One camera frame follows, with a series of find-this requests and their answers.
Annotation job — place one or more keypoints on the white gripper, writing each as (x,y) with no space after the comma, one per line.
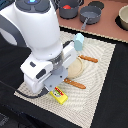
(47,65)

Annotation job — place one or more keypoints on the yellow butter box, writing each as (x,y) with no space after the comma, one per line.
(59,95)

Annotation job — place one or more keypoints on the light blue cup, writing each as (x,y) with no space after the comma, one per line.
(78,41)

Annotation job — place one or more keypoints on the grey cooking pot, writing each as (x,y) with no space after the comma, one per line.
(69,13)

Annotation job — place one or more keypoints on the red toy tomato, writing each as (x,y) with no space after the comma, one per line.
(67,7)

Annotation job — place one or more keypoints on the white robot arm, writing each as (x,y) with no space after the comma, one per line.
(34,24)

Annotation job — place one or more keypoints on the round tan plate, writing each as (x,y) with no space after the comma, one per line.
(76,68)

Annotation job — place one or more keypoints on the beige woven placemat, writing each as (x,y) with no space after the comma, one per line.
(80,107)

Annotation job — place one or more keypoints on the grey frying pan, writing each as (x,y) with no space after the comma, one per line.
(89,15)

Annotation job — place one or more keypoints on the pink toy stove board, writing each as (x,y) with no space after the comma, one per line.
(106,27)

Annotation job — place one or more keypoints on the black stove burner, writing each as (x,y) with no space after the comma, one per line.
(97,4)

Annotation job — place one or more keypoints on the beige bowl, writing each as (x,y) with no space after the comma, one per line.
(123,14)

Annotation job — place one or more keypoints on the fork with orange handle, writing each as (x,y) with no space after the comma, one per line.
(73,83)

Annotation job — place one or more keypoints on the knife with orange handle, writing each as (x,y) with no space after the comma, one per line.
(88,58)

